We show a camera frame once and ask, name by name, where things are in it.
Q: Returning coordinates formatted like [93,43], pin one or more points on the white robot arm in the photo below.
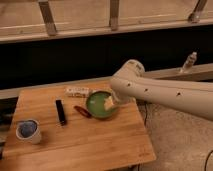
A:
[128,82]

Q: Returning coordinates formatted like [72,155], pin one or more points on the right metal bracket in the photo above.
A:
[194,17]

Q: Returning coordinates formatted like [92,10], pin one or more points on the green ceramic bowl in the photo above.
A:
[95,105]

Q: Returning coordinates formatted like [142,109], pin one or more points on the middle metal bracket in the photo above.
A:
[114,13]

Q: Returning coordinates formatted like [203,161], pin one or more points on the black rectangular bar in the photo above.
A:
[61,114]

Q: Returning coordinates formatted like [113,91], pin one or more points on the white and blue cup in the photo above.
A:
[28,131]

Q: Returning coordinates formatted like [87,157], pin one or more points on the metal bracket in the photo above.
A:
[194,17]
[47,17]
[114,13]

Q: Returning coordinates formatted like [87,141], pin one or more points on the left metal bracket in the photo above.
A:
[47,17]

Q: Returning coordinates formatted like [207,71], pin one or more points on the brown red oblong object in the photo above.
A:
[82,111]

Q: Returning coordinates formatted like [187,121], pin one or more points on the wooden cutting board table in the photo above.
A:
[83,144]

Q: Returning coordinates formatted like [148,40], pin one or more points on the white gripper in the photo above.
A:
[113,101]

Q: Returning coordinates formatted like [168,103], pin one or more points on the small grey bottle on ledge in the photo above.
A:
[191,59]

